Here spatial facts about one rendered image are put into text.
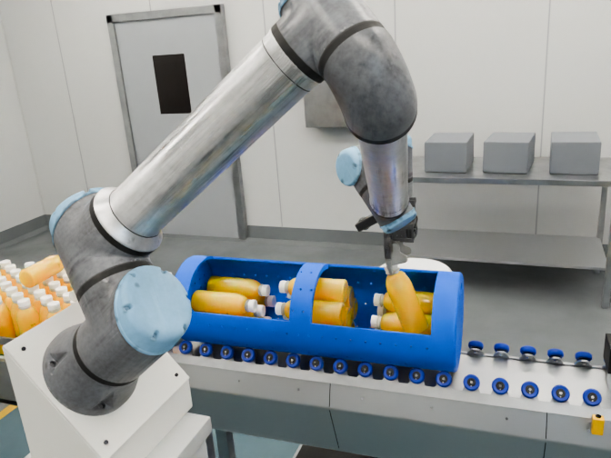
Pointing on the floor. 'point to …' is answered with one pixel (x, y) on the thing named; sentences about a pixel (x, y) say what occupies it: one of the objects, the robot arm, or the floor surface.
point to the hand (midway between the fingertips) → (390, 266)
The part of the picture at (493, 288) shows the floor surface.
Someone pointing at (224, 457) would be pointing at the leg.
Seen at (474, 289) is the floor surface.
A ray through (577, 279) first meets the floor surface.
